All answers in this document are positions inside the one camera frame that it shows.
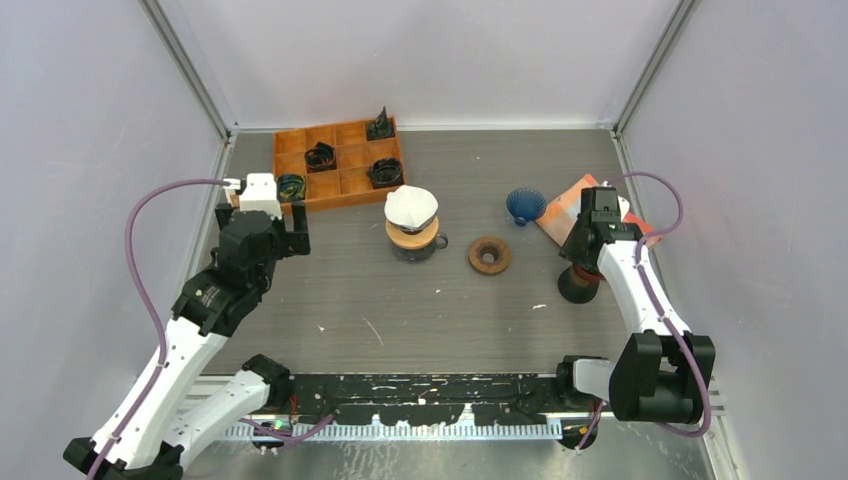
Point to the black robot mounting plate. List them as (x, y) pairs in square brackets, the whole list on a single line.
[(502, 399)]

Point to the orange grey folded cloth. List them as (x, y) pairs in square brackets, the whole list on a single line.
[(562, 212)]

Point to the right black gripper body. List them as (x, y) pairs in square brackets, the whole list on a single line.
[(571, 250)]

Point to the blue glass dripper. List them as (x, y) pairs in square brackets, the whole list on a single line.
[(525, 205)]

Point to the rolled black tie back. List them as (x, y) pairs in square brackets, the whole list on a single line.
[(380, 128)]

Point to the black round base disc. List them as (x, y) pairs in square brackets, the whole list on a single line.
[(577, 288)]

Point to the rolled black tie right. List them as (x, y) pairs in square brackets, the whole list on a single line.
[(386, 172)]

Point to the white paper coffee filter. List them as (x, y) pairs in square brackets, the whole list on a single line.
[(409, 205)]

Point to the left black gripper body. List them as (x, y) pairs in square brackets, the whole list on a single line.
[(279, 234)]

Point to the clear smoky glass dripper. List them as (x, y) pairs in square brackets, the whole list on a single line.
[(416, 228)]

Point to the orange wooden compartment tray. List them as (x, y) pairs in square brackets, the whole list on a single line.
[(348, 184)]

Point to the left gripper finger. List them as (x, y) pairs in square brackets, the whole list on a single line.
[(223, 214), (299, 235)]

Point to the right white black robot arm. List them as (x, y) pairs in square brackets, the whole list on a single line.
[(662, 374)]

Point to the grey glass server jug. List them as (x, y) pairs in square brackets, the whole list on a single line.
[(423, 253)]

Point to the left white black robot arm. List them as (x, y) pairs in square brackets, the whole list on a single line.
[(147, 437)]

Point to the rolled black tie middle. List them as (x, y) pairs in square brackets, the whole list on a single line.
[(320, 158)]

